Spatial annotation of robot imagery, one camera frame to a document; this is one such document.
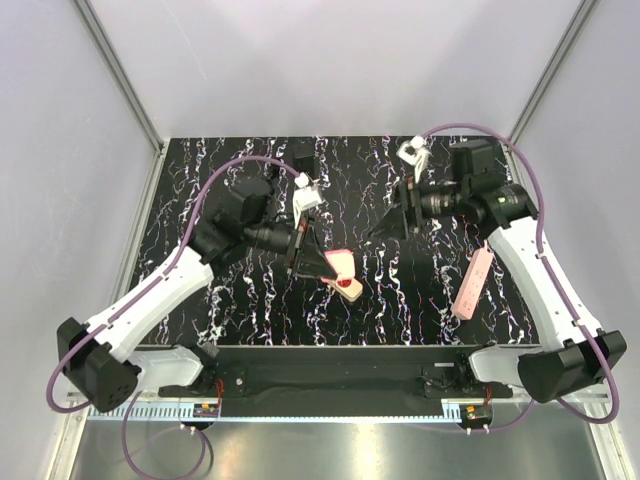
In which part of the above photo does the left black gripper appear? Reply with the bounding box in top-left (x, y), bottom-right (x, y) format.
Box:
top-left (245, 213), bottom-right (338, 280)

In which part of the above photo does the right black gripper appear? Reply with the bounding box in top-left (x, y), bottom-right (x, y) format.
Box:
top-left (366, 174), bottom-right (468, 243)

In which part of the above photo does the pink square plug adapter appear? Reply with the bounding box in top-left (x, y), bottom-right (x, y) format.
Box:
top-left (325, 249), bottom-right (356, 288)

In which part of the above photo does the beige red power strip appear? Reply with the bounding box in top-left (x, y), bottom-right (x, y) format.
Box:
top-left (329, 279), bottom-right (363, 303)

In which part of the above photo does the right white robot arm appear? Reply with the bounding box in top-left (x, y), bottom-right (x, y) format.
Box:
top-left (370, 136), bottom-right (627, 403)

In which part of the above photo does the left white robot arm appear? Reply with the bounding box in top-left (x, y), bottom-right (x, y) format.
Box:
top-left (57, 175), bottom-right (338, 413)

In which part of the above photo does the pink power strip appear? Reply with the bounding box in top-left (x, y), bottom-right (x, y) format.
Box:
top-left (452, 242), bottom-right (494, 321)

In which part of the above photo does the black cube adapter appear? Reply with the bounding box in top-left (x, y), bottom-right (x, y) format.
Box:
top-left (292, 143), bottom-right (317, 178)

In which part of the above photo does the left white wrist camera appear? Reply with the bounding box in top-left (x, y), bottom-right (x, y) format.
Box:
top-left (292, 173), bottom-right (323, 227)

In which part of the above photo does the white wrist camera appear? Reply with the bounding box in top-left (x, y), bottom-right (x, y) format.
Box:
top-left (396, 135), bottom-right (431, 183)
top-left (292, 173), bottom-right (323, 227)

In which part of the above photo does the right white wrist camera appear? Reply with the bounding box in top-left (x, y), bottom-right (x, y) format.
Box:
top-left (396, 135), bottom-right (431, 183)

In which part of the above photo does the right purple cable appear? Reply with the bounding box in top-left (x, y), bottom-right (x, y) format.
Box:
top-left (399, 122), bottom-right (621, 434)

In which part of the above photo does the purple cable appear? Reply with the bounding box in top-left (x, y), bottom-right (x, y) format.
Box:
top-left (45, 155), bottom-right (309, 476)
top-left (399, 122), bottom-right (621, 434)

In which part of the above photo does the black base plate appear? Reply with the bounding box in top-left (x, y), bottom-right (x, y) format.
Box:
top-left (159, 346), bottom-right (513, 421)

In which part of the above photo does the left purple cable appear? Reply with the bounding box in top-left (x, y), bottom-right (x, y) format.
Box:
top-left (45, 155), bottom-right (309, 476)

